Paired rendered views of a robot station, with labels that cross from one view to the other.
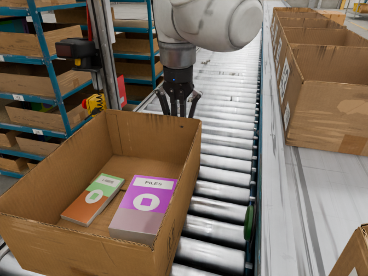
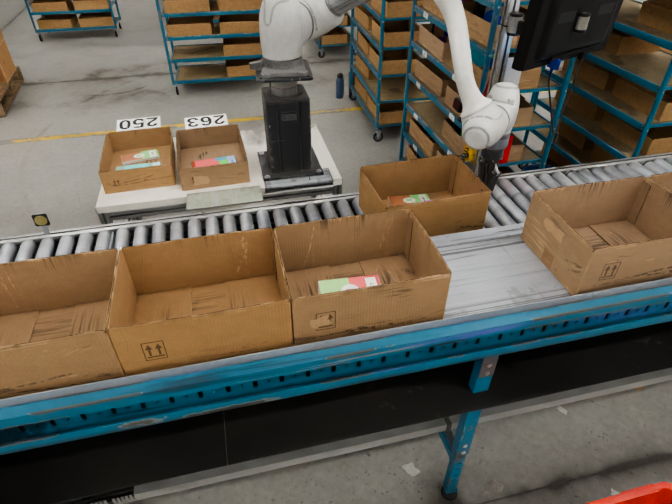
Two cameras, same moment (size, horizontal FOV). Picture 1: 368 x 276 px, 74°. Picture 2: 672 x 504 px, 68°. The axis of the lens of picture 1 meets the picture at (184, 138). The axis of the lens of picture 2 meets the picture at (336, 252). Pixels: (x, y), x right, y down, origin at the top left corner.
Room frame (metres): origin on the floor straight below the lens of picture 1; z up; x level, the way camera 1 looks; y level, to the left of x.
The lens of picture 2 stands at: (-0.61, -1.09, 1.83)
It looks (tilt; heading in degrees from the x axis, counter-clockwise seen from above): 38 degrees down; 61
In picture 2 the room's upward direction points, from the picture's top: straight up
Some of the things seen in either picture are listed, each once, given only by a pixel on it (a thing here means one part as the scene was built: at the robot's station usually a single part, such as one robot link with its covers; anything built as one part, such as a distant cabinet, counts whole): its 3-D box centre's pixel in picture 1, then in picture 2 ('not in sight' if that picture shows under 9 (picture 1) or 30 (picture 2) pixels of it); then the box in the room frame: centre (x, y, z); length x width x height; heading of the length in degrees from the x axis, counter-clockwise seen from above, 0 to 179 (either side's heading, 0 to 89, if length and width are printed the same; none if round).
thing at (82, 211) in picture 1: (95, 197); (409, 201); (0.45, 0.23, 0.76); 0.16 x 0.07 x 0.02; 160
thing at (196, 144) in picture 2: not in sight; (211, 155); (-0.13, 0.91, 0.80); 0.38 x 0.28 x 0.10; 76
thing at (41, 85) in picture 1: (44, 75); (486, 104); (1.35, 0.79, 0.79); 0.40 x 0.30 x 0.10; 76
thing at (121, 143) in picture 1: (125, 182); (420, 198); (0.43, 0.14, 0.83); 0.39 x 0.29 x 0.17; 166
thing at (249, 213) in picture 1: (247, 222); not in sight; (0.34, -0.13, 0.81); 0.07 x 0.01 x 0.07; 165
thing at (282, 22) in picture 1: (303, 39); not in sight; (1.43, -0.66, 0.96); 0.39 x 0.29 x 0.17; 164
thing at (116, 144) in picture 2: not in sight; (139, 158); (-0.41, 1.04, 0.80); 0.38 x 0.28 x 0.10; 76
